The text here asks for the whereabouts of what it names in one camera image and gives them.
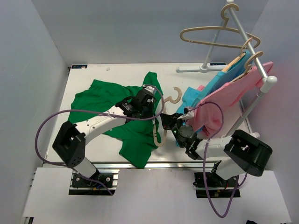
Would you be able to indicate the blue t shirt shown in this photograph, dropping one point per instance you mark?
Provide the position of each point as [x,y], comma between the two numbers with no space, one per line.
[192,96]

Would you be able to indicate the empty beige hanger on rack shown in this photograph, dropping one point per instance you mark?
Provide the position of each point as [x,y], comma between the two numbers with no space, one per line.
[247,17]

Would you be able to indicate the blue label sticker right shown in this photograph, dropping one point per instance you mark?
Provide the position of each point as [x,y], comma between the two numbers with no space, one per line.
[217,64]

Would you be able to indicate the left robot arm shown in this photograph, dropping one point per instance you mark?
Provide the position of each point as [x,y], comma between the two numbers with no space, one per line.
[71,139]

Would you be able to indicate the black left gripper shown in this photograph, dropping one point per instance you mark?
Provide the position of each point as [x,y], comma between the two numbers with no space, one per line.
[151,105]

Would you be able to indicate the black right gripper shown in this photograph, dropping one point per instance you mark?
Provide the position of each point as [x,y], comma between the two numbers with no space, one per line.
[168,120]

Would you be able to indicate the white clothes rack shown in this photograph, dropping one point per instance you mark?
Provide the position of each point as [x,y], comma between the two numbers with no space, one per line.
[230,22]

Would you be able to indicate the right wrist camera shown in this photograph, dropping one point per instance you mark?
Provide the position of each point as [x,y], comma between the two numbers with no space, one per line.
[188,114]

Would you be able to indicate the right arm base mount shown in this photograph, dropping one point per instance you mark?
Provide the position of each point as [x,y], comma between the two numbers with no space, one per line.
[217,187]

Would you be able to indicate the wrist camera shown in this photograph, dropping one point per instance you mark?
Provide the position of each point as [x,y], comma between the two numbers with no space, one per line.
[188,114]
[149,89]

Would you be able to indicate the green t shirt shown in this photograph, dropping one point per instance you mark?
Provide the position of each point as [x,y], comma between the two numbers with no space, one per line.
[136,136]

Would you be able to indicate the pink t shirt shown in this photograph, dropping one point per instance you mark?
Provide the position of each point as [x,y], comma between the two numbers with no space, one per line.
[209,116]

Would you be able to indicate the blue label sticker left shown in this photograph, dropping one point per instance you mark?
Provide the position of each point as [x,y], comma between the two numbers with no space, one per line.
[84,66]

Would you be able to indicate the blue label sticker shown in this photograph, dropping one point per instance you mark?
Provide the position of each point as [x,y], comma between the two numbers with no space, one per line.
[217,64]
[84,66]

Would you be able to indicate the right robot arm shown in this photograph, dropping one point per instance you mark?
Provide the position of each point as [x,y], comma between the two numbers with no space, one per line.
[244,152]

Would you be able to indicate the beige hanger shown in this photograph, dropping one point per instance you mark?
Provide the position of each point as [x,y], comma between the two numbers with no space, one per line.
[248,65]
[155,131]
[241,55]
[247,17]

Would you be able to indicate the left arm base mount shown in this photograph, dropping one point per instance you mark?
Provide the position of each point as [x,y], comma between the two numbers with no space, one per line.
[104,185]

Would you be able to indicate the beige hanger under pink shirt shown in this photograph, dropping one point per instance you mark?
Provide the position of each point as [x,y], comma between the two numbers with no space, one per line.
[248,65]

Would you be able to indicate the beige hanger under blue shirt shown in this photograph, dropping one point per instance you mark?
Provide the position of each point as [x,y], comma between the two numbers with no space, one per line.
[241,55]

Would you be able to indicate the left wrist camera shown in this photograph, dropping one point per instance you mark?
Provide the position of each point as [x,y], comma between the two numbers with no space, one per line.
[149,89]

